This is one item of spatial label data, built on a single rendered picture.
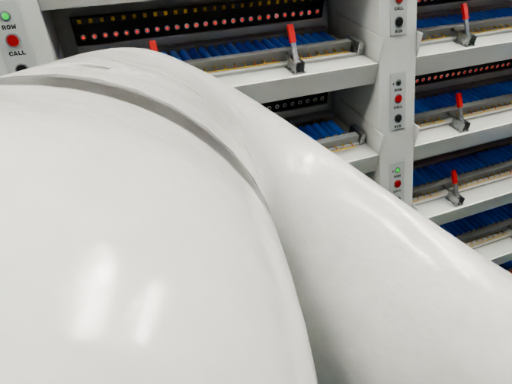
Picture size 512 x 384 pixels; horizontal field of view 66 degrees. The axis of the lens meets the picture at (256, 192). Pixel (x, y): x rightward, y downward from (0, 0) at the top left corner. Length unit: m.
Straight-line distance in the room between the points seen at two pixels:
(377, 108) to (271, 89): 0.26
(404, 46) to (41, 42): 0.69
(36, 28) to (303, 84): 0.47
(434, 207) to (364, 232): 0.98
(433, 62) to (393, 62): 0.11
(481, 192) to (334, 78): 0.59
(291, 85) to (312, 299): 0.68
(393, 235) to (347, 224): 0.02
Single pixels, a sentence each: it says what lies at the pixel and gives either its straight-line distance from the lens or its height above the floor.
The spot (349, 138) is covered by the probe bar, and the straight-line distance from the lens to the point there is 0.94.
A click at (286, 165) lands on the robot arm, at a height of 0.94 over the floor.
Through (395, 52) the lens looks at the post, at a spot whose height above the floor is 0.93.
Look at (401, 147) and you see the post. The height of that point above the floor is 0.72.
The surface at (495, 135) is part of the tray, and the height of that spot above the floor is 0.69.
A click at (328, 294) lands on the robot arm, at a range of 0.16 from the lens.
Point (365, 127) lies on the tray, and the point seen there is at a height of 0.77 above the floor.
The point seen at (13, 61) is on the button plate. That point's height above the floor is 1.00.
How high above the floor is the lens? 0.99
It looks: 21 degrees down
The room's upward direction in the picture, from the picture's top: 7 degrees counter-clockwise
